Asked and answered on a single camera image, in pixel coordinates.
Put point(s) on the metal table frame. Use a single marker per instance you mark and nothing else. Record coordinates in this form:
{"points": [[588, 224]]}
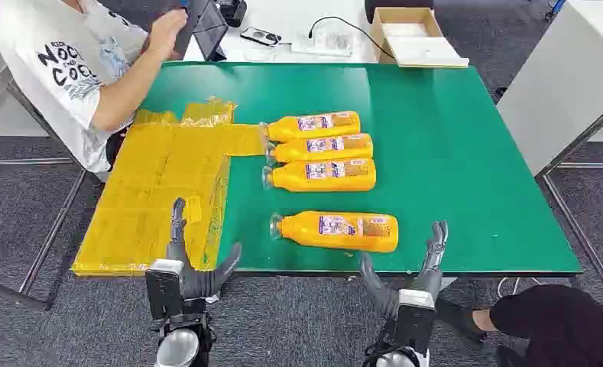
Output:
{"points": [[579, 228], [53, 230]]}

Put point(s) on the open cardboard box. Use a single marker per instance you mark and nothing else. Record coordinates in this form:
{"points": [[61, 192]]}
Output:
{"points": [[378, 35]]}

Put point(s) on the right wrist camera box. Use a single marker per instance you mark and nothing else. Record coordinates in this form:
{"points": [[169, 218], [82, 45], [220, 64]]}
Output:
{"points": [[412, 321]]}

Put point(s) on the white flat board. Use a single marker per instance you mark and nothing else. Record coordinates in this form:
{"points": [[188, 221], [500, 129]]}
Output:
{"points": [[427, 53]]}

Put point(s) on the dark tablet on stand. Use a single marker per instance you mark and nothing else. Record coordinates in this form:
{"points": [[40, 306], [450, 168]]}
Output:
{"points": [[211, 28]]}

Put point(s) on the white power strip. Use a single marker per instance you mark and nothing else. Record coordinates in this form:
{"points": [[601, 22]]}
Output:
{"points": [[321, 46]]}

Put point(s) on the yellow sheet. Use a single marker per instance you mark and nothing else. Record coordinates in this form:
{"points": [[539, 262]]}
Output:
{"points": [[164, 182]]}

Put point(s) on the green table mat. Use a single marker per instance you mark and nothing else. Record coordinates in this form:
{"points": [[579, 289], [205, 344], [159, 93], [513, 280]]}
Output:
{"points": [[433, 167]]}

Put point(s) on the person's right hand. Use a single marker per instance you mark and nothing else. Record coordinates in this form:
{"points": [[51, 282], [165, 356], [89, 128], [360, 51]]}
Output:
{"points": [[167, 30]]}

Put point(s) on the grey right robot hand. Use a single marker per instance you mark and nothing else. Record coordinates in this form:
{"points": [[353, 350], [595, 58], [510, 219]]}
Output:
{"points": [[427, 281]]}

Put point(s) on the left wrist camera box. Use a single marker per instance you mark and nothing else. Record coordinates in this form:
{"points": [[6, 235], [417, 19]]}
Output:
{"points": [[163, 294]]}

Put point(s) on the black device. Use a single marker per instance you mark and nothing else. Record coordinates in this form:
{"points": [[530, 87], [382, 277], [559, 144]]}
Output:
{"points": [[233, 11]]}

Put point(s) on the orange drink bottle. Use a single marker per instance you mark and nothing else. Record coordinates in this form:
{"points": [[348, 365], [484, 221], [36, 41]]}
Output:
{"points": [[341, 240], [326, 153], [311, 132], [326, 182]]}

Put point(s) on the white side table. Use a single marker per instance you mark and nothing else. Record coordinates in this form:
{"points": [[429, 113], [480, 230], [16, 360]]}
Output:
{"points": [[564, 86]]}

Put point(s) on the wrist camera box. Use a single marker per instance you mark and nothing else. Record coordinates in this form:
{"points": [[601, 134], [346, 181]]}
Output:
{"points": [[412, 321], [163, 294]]}

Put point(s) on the person in black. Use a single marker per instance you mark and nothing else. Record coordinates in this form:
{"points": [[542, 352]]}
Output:
{"points": [[559, 324]]}

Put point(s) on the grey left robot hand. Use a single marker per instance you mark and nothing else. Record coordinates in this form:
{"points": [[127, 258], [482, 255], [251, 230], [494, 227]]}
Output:
{"points": [[197, 281]]}

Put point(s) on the black smartphone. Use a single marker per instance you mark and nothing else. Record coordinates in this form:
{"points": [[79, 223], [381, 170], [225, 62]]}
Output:
{"points": [[260, 35]]}

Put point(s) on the seated person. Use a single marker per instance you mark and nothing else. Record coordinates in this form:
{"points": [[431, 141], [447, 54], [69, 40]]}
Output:
{"points": [[53, 76]]}

